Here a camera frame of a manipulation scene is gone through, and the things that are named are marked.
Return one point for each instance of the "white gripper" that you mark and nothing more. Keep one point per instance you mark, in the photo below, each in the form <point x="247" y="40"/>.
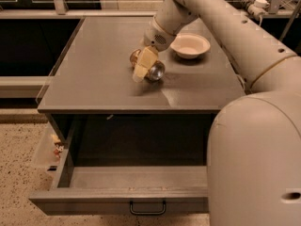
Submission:
<point x="156" y="36"/>

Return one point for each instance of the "orange soda can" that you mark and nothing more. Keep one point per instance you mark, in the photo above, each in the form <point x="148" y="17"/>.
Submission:
<point x="156" y="72"/>

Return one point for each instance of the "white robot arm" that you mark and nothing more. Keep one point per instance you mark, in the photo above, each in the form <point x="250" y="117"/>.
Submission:
<point x="254" y="148"/>

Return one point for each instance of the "grey drawer cabinet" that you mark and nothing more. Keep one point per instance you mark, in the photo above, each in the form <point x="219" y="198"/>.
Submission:
<point x="127" y="106"/>

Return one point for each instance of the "open grey top drawer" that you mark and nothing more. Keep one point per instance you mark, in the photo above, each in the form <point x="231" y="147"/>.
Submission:
<point x="77" y="190"/>

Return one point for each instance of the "white paper bowl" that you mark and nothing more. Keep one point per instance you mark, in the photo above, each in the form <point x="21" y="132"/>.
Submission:
<point x="190" y="46"/>

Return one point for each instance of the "white power strip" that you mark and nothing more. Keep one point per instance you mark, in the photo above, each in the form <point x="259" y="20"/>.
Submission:
<point x="256" y="8"/>

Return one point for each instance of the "small snack packet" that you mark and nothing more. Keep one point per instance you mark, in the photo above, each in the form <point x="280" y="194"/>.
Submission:
<point x="59" y="146"/>

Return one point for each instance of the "clear plastic side bin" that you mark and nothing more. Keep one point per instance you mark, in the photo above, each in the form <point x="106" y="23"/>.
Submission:
<point x="43" y="156"/>

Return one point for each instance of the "black drawer handle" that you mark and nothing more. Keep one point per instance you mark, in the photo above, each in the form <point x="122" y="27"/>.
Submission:
<point x="147" y="208"/>

